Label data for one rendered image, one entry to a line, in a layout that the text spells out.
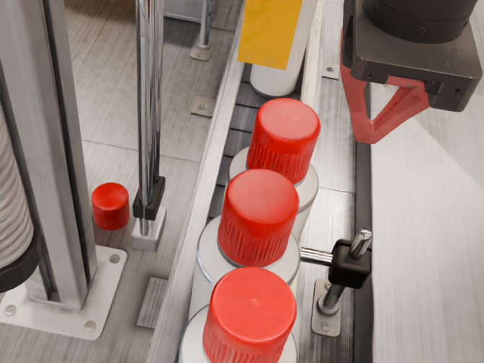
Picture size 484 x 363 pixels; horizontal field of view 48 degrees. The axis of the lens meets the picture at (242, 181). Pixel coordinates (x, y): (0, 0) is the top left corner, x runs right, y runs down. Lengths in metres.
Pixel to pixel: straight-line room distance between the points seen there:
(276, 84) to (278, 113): 0.31
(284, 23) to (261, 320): 0.17
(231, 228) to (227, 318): 0.05
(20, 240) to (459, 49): 0.23
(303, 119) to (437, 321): 0.26
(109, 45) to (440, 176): 0.43
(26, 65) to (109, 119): 0.35
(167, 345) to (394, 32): 0.21
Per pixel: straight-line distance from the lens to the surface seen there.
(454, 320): 0.49
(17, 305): 0.50
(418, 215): 0.54
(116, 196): 0.52
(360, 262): 0.44
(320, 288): 0.52
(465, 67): 0.31
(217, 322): 0.21
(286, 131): 0.27
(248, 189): 0.24
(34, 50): 0.29
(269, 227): 0.23
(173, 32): 0.76
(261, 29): 0.32
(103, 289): 0.50
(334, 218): 0.57
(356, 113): 0.36
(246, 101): 0.59
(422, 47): 0.31
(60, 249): 0.41
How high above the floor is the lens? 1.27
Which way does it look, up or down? 49 degrees down
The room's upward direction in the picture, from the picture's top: 12 degrees clockwise
